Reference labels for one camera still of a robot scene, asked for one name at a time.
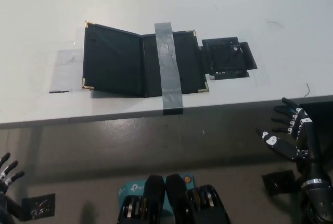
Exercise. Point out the black tape patch on desk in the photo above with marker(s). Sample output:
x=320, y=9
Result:
x=226, y=57

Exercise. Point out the clear plastic tape patch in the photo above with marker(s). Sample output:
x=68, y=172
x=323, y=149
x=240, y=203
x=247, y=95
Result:
x=66, y=70

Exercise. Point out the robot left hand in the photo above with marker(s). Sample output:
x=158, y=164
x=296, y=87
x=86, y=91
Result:
x=9, y=173

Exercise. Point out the grey duct tape strip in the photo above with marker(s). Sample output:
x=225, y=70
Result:
x=169, y=73

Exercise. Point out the black diary with gold corners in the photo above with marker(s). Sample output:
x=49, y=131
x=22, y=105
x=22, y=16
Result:
x=114, y=60

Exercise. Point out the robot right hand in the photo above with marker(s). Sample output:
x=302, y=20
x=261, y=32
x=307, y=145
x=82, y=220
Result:
x=303, y=130

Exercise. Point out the thin black tape strip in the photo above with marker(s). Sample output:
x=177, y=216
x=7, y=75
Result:
x=59, y=91

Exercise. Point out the black floor tape square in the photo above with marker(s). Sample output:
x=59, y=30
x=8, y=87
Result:
x=281, y=183
x=39, y=207

